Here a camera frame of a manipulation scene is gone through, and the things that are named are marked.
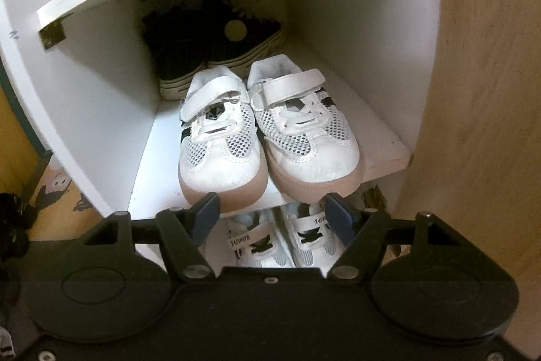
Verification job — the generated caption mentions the cartoon printed cardboard box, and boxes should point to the cartoon printed cardboard box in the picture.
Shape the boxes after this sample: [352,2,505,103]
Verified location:
[25,158,106,241]

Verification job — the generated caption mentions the black canvas sneaker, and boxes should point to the black canvas sneaker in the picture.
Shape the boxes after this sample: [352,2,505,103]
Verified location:
[141,3,212,99]
[198,0,285,78]

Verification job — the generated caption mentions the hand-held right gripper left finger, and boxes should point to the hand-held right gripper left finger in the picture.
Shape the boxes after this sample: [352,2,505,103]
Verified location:
[82,193,221,284]

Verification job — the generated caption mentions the person's left hand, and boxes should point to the person's left hand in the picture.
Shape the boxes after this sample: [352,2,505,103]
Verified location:
[0,192,32,260]

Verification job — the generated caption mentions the white mesh gum-sole sneaker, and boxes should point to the white mesh gum-sole sneaker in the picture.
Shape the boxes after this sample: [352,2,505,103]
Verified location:
[178,67,268,213]
[246,54,365,203]

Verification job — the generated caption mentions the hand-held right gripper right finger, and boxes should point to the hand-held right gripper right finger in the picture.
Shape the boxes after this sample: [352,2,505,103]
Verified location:
[325,193,461,284]

